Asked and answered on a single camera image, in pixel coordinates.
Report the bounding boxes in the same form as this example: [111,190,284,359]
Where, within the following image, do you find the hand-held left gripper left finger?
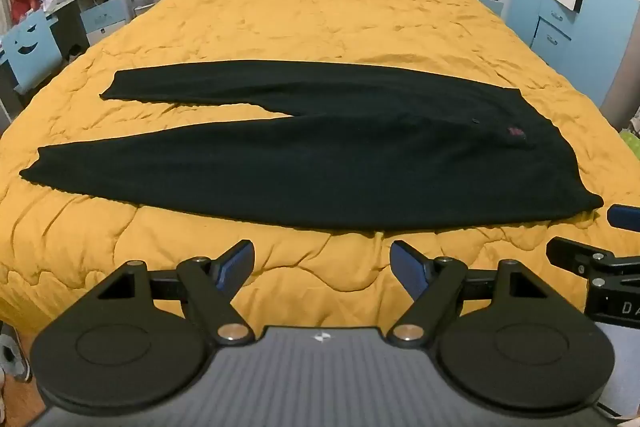
[97,239,256,344]

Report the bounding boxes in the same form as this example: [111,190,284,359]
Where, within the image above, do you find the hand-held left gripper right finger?
[387,240,547,349]

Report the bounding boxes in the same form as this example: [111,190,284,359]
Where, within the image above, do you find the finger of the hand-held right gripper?
[546,236,640,290]
[606,204,640,229]

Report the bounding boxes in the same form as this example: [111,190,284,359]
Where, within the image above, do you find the black pants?
[19,59,605,233]

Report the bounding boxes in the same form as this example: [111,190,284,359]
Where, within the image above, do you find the green cloth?
[619,131,640,180]

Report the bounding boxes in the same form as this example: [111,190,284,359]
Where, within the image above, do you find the blue white wardrobe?
[509,0,640,138]

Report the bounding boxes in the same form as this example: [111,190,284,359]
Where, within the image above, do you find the black white sneaker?
[0,331,32,383]

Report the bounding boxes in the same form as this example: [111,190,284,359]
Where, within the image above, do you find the yellow quilted blanket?
[0,0,640,338]

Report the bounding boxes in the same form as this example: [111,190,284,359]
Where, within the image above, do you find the blue white desk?
[0,0,128,72]

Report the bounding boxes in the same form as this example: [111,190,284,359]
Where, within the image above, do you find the blue chair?
[0,14,65,94]

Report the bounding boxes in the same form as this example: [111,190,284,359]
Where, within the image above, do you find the red bag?
[9,0,49,24]

